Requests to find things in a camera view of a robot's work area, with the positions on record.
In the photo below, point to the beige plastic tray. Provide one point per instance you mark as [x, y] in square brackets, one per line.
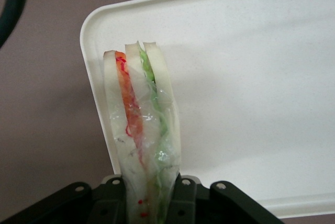
[248, 90]

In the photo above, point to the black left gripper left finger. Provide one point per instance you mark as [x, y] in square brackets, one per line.
[86, 205]

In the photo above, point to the triangle sandwich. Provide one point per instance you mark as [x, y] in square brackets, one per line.
[146, 129]

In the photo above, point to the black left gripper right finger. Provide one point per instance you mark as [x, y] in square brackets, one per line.
[209, 205]

